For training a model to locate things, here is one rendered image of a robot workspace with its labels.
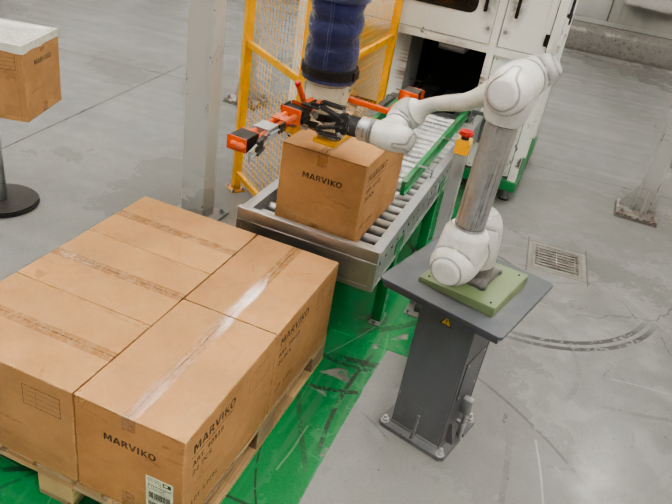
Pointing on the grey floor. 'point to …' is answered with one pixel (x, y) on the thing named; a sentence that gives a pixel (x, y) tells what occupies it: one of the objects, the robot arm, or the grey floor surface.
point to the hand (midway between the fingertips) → (309, 113)
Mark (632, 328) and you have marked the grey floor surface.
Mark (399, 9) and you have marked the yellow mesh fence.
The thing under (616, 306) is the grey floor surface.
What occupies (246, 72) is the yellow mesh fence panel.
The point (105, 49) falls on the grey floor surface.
